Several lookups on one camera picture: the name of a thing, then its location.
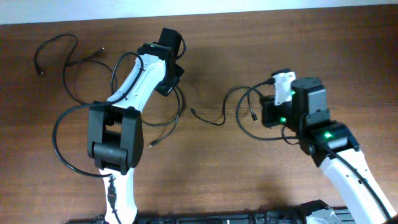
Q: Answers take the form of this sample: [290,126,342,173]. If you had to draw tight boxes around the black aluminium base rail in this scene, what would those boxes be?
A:
[65,200,358,224]

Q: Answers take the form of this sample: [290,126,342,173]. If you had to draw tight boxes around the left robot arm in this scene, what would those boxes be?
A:
[87,28,185,223]

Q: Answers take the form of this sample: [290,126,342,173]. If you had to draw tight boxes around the black USB cable long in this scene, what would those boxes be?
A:
[34,33,114,105]

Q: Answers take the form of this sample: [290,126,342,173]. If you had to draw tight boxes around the black USB cable short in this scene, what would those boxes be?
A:
[141,85,187,149]

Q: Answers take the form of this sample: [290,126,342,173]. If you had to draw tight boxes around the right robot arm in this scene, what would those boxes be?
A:
[261,77,397,223]

